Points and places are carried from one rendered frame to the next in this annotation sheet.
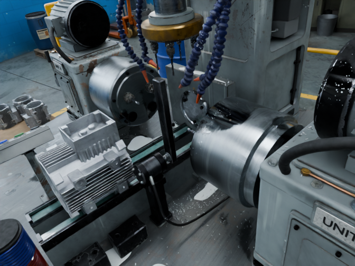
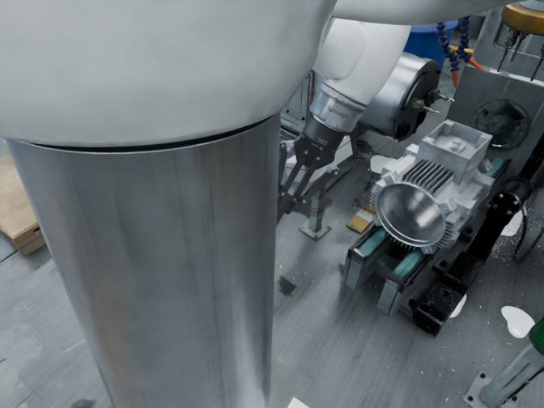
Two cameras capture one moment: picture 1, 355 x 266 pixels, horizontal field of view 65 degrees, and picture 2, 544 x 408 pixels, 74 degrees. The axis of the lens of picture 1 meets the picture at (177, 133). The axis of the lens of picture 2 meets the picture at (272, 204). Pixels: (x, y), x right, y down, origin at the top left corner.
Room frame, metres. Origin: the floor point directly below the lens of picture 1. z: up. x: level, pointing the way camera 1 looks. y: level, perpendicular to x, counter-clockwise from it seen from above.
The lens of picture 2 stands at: (0.07, 0.72, 1.55)
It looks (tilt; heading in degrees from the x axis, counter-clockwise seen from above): 42 degrees down; 351
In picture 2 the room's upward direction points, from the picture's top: straight up
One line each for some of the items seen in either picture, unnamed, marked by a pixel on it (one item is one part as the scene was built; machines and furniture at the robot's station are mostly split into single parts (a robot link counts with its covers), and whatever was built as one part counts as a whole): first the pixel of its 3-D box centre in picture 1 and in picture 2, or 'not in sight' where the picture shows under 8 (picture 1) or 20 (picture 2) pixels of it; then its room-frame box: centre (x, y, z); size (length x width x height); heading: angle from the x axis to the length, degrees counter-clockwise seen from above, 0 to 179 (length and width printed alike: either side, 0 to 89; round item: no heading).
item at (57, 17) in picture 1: (76, 50); not in sight; (1.31, 0.41, 1.16); 0.33 x 0.26 x 0.42; 36
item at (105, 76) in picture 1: (119, 86); (376, 89); (1.10, 0.21, 1.04); 0.37 x 0.25 x 0.25; 36
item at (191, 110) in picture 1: (194, 109); (499, 125); (0.87, -0.07, 1.01); 0.15 x 0.02 x 0.15; 36
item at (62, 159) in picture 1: (87, 168); (430, 193); (0.62, 0.27, 1.01); 0.20 x 0.19 x 0.19; 126
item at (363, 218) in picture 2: not in sight; (371, 210); (0.80, 0.30, 0.80); 0.21 x 0.05 x 0.01; 131
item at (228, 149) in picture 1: (255, 155); not in sight; (0.55, -0.19, 1.04); 0.41 x 0.25 x 0.25; 36
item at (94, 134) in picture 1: (90, 135); (451, 151); (0.65, 0.24, 1.11); 0.12 x 0.11 x 0.07; 126
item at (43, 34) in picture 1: (67, 29); not in sight; (5.63, 1.79, 0.37); 1.20 x 0.80 x 0.74; 132
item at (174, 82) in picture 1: (207, 112); (500, 129); (0.91, -0.12, 0.97); 0.30 x 0.11 x 0.34; 36
